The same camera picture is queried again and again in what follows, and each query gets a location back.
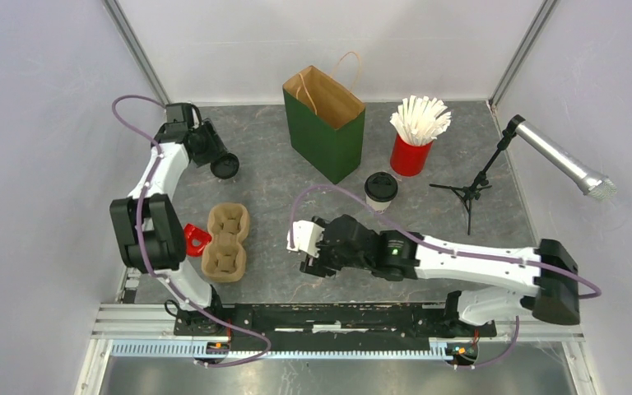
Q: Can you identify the black coffee lid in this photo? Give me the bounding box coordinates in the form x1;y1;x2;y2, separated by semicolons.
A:
210;153;240;179
364;171;398;202

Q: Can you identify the white paper coffee cup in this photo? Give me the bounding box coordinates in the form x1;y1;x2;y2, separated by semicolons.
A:
365;196;392;213

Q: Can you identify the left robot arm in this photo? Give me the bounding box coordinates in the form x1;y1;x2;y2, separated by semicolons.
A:
109;96;229;336

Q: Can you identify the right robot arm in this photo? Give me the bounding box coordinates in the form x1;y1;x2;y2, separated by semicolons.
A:
287;215;581;336

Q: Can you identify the red cup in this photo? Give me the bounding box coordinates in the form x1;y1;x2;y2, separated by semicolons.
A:
389;135;434;177

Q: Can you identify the red plastic clip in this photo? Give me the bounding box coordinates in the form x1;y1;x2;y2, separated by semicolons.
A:
184;224;212;258

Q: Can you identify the brown cardboard cup carrier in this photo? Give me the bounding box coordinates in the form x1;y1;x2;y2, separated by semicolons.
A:
201;202;250;283

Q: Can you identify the green paper bag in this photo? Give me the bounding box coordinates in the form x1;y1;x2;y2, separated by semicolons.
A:
282;51;365;184

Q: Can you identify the white wrapped straws bundle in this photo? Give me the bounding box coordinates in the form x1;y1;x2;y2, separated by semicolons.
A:
389;95;452;146

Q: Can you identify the silver microphone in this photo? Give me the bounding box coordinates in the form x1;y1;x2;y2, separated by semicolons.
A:
508;114;617;201

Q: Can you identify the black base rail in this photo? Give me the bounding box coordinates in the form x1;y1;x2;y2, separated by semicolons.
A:
173;303;497;352

